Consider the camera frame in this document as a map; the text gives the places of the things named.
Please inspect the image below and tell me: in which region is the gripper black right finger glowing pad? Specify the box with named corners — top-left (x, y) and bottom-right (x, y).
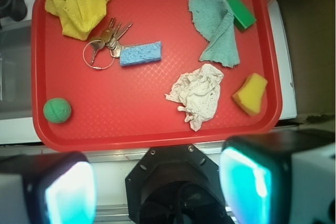
top-left (219, 129), bottom-right (335, 223)

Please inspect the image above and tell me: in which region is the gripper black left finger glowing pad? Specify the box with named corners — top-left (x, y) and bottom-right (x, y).
top-left (1, 152), bottom-right (98, 223)

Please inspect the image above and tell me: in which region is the green textured ball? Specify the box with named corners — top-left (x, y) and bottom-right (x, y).
top-left (43, 98), bottom-right (72, 124)

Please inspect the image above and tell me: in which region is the yellow sponge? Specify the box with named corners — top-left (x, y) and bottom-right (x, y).
top-left (232, 73), bottom-right (268, 116)

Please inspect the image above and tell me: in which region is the crumpled white paper towel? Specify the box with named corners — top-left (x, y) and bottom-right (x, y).
top-left (165, 63), bottom-right (224, 132)

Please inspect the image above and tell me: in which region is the bunch of metal keys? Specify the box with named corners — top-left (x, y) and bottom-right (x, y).
top-left (82, 17), bottom-right (133, 71)

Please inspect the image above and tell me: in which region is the red plastic tray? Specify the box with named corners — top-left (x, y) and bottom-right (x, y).
top-left (31, 0), bottom-right (282, 152)

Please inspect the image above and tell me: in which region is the green foam block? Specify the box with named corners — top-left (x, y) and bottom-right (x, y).
top-left (226, 0), bottom-right (257, 31)

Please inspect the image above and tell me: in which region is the blue sponge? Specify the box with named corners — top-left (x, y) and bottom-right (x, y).
top-left (120, 41), bottom-right (162, 67)

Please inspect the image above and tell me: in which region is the teal cloth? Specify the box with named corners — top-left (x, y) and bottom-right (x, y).
top-left (188, 0), bottom-right (240, 68)

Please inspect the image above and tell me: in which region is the yellow cloth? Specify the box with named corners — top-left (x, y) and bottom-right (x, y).
top-left (45, 0), bottom-right (110, 41)

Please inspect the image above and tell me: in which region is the black knob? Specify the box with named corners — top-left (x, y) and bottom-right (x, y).
top-left (1, 0), bottom-right (27, 22)

